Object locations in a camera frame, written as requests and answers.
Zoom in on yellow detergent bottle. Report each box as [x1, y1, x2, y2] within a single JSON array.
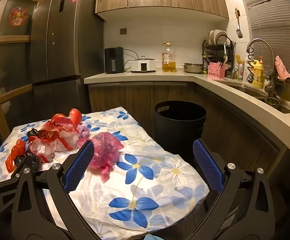
[[250, 56, 265, 89]]

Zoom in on black plastic bag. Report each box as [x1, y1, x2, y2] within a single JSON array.
[[26, 128, 41, 138], [13, 151, 40, 172]]

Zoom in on pink plastic bag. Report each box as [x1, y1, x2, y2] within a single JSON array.
[[89, 132, 125, 183]]

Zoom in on steel kitchen faucet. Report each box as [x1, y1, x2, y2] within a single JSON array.
[[246, 38, 278, 100]]

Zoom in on small red plastic bag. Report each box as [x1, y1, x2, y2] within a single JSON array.
[[5, 139, 27, 173]]

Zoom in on black round trash bin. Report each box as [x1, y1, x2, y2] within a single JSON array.
[[154, 101, 207, 160]]

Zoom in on window blinds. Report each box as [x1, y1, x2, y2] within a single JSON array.
[[237, 0, 290, 88]]

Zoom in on white pump bottle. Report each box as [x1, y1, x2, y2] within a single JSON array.
[[242, 57, 252, 82]]

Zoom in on cooking oil bottle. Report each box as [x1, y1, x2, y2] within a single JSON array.
[[162, 42, 176, 72]]

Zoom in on black air fryer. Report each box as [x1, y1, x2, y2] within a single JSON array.
[[104, 47, 125, 74]]

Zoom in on dark grey refrigerator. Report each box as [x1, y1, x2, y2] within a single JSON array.
[[30, 0, 104, 120]]

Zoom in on purple cloth roll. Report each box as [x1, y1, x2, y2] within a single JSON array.
[[78, 126, 92, 140]]

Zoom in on blue floral blanket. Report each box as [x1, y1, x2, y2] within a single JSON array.
[[0, 106, 210, 240]]

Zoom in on beer can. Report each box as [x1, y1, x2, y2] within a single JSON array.
[[237, 63, 245, 82]]

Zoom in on red round door sticker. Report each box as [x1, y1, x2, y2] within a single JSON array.
[[9, 6, 29, 27]]

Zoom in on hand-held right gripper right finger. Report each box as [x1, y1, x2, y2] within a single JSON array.
[[185, 138, 275, 240]]

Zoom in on pink cloth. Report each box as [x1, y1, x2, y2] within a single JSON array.
[[274, 56, 290, 82]]

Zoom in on stainless steel bowl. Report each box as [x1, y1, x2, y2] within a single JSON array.
[[182, 63, 207, 74]]

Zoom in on pink utensil holder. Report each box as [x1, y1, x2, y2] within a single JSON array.
[[207, 62, 227, 81]]

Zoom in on white slow cooker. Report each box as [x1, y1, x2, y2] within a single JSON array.
[[131, 56, 157, 73]]

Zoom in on steel kitchen sink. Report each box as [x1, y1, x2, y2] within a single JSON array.
[[222, 80, 290, 114]]

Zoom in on black dish rack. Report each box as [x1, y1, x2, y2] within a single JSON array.
[[202, 29, 236, 72]]

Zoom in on black power cable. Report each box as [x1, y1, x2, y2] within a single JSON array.
[[123, 49, 139, 73]]

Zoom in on wooden framed glass door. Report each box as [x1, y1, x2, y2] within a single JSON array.
[[0, 0, 54, 143]]

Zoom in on red printed plastic bag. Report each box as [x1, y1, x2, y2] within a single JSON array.
[[28, 115, 82, 164]]

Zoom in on hanging metal spatula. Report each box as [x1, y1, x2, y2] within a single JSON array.
[[234, 8, 244, 39]]

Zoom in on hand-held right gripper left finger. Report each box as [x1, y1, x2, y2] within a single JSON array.
[[11, 140, 102, 240]]

